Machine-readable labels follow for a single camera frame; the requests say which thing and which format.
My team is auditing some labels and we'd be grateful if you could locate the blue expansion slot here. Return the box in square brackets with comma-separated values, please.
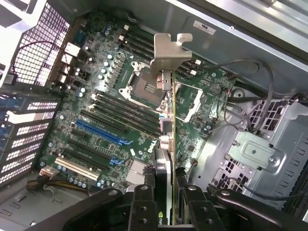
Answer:
[76, 120, 122, 145]

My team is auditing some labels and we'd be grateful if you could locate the coin cell battery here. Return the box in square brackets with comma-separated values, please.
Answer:
[209, 83, 221, 95]

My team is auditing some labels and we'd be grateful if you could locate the open black PC case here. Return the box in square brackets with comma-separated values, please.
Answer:
[0, 0, 308, 231]

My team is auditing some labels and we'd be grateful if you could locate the green motherboard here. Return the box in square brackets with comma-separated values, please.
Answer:
[36, 14, 238, 195]

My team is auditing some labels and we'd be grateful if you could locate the short black expansion slot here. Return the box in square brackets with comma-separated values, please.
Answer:
[71, 128, 87, 138]

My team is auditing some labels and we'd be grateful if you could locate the thin socket locking lever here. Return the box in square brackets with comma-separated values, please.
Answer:
[125, 40, 139, 64]

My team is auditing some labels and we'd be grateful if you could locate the silver chipset heatsink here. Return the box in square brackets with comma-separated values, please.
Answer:
[126, 158, 147, 185]

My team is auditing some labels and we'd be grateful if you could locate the white expansion slot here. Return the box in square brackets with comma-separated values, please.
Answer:
[54, 157, 100, 181]

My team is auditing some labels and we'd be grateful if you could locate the CPU socket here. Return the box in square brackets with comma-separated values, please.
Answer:
[119, 61, 169, 111]

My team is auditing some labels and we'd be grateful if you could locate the metal disk bay cage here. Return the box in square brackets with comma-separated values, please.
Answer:
[190, 96, 308, 212]

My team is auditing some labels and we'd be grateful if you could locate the long black expansion slot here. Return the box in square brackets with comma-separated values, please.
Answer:
[63, 148, 109, 171]
[68, 139, 112, 161]
[80, 110, 126, 133]

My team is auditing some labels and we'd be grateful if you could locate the sleeved power wire, white plug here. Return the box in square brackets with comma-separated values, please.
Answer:
[26, 167, 90, 196]

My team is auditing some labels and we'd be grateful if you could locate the dark looping wire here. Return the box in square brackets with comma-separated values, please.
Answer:
[204, 59, 275, 135]

